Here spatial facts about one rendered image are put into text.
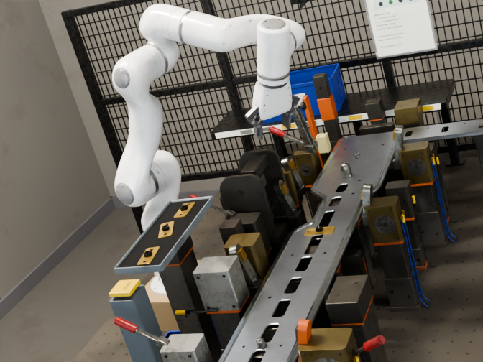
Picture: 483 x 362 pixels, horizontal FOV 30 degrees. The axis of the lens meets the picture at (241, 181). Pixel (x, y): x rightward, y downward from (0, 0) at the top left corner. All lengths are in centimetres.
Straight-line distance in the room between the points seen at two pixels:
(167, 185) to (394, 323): 80
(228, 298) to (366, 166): 79
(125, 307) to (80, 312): 254
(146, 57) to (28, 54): 285
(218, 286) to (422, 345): 60
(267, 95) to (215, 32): 21
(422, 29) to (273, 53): 114
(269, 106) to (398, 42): 108
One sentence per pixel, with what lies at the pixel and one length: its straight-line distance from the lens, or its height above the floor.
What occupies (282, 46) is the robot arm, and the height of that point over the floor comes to 156.
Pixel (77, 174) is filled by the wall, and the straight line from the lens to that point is 558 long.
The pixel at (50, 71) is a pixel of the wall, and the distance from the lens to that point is 548.
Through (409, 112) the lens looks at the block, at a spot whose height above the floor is 104.
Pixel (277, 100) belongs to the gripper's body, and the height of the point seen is 141.
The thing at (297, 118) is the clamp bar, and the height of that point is 117.
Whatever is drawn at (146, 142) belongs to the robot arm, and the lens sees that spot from 266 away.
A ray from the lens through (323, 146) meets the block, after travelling 302.
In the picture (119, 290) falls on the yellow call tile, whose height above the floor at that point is 116.
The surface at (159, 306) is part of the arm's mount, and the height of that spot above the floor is 80.
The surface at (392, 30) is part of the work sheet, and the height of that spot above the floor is 124.
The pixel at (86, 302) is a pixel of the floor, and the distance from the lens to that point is 483.
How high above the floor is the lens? 215
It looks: 23 degrees down
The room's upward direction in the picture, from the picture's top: 17 degrees counter-clockwise
